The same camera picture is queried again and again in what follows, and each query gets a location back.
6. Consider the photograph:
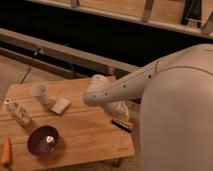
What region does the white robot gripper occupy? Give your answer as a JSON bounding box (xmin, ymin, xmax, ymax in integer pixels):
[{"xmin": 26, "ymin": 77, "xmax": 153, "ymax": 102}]
[{"xmin": 106, "ymin": 101, "xmax": 129, "ymax": 120}]

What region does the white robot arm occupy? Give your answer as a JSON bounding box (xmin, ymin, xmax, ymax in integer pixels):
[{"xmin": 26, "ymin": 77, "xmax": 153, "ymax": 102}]
[{"xmin": 83, "ymin": 44, "xmax": 213, "ymax": 171}]

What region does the beige sponge block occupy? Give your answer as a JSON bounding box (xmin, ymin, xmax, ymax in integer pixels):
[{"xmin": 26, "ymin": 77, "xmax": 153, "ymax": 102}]
[{"xmin": 51, "ymin": 97, "xmax": 70, "ymax": 115}]

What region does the white paper cup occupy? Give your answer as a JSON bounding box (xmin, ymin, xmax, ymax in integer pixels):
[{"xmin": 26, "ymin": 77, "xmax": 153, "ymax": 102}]
[{"xmin": 30, "ymin": 83, "xmax": 50, "ymax": 106}]

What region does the purple bowl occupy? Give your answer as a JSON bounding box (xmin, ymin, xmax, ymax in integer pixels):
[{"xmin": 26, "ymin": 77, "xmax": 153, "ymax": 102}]
[{"xmin": 27, "ymin": 125, "xmax": 59, "ymax": 156}]

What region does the orange carrot toy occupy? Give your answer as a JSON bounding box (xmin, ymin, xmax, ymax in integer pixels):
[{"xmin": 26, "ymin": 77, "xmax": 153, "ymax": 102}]
[{"xmin": 0, "ymin": 138, "xmax": 12, "ymax": 165}]

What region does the black cable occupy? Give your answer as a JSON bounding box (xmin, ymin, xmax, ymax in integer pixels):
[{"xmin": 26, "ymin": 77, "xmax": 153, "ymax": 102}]
[{"xmin": 19, "ymin": 47, "xmax": 43, "ymax": 85}]

